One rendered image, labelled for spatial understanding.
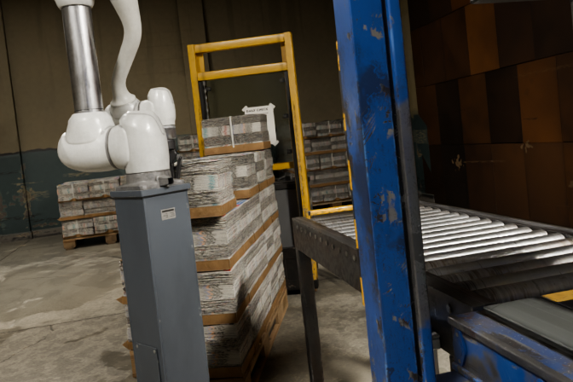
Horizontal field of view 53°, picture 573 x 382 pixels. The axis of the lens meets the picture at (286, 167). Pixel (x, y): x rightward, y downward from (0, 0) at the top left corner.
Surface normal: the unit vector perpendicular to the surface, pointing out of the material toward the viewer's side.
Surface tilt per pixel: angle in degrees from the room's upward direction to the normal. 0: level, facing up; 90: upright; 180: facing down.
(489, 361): 90
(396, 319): 90
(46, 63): 90
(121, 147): 91
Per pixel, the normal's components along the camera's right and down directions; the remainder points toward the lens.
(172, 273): 0.73, -0.04
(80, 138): -0.18, 0.01
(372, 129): 0.22, 0.03
